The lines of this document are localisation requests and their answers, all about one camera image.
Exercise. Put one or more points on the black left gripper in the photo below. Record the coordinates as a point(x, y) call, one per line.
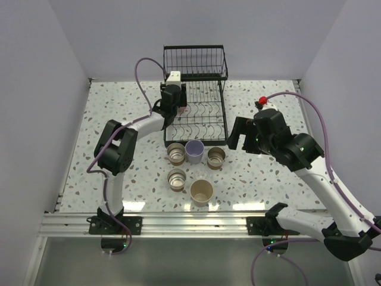
point(182, 102)

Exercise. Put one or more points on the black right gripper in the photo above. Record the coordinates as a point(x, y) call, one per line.
point(246, 126)

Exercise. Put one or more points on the pink plastic cup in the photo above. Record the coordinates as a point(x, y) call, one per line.
point(180, 110)

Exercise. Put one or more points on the steel cup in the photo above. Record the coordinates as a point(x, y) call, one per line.
point(176, 153)
point(176, 179)
point(215, 158)

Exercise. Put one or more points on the lilac plastic cup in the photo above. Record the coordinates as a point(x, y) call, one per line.
point(194, 151)

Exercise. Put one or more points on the beige plastic cup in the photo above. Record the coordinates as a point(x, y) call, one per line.
point(201, 192)

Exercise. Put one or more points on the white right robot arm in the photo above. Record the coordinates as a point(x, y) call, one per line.
point(350, 231)

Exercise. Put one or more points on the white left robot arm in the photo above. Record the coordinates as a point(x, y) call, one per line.
point(114, 154)

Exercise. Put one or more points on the clear glass cup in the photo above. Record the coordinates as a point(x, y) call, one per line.
point(201, 174)

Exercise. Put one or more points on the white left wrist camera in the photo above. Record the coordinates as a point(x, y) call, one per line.
point(174, 78)

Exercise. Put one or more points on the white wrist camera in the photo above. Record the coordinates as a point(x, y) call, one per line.
point(264, 104)
point(174, 78)

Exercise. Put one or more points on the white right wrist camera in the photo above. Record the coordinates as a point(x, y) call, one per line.
point(264, 104)

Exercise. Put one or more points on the black wire dish rack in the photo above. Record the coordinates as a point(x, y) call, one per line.
point(204, 71)

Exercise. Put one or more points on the aluminium corner rail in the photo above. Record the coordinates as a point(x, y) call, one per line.
point(296, 84)

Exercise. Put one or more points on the black right base bracket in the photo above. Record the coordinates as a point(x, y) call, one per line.
point(263, 226)

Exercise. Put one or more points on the black base bracket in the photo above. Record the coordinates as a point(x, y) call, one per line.
point(263, 226)
point(98, 226)

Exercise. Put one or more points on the black left base bracket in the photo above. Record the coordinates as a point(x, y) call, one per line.
point(98, 226)

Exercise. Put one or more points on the aluminium front mounting rail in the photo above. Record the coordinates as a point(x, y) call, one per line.
point(156, 225)

